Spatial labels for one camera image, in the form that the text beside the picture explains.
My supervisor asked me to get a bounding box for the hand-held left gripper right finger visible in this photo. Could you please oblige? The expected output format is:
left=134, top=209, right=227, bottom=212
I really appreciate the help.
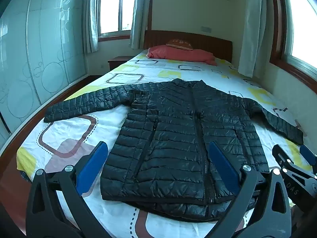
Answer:
left=205, top=142, right=292, bottom=238

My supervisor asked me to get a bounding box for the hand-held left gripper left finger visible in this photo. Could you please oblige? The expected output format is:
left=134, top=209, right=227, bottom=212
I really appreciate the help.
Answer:
left=26, top=141, right=109, bottom=238

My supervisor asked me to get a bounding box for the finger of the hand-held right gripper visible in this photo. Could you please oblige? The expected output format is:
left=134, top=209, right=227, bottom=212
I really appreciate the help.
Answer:
left=300, top=144, right=317, bottom=174
left=272, top=144, right=317, bottom=204

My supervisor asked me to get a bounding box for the black puffer jacket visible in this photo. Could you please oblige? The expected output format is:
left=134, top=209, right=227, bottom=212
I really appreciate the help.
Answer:
left=43, top=78, right=305, bottom=222

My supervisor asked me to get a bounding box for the bed with patterned sheet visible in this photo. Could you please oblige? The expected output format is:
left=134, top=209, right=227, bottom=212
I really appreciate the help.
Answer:
left=16, top=49, right=317, bottom=238

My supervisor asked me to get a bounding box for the wooden nightstand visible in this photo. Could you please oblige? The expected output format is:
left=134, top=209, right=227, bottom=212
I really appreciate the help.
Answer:
left=108, top=56, right=135, bottom=70

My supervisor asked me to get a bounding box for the red pillow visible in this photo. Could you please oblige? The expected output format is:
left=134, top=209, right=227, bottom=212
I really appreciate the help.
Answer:
left=147, top=45, right=218, bottom=66

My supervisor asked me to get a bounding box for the wooden headboard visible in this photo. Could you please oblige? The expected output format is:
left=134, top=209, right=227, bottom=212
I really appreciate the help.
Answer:
left=144, top=30, right=233, bottom=62

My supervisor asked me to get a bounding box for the glass door wardrobe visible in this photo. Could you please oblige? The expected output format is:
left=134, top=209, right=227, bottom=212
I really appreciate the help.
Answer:
left=0, top=0, right=88, bottom=143

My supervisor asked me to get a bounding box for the small orange cushion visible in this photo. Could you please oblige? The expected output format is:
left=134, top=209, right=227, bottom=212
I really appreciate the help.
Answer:
left=166, top=39, right=194, bottom=51

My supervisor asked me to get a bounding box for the large wooden framed window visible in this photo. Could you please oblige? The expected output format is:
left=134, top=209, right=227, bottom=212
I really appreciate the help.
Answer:
left=269, top=0, right=317, bottom=90

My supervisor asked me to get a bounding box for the pale curtain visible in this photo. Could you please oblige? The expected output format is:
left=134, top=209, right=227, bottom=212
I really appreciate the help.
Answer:
left=128, top=0, right=153, bottom=50
left=238, top=0, right=273, bottom=74
left=83, top=0, right=101, bottom=54

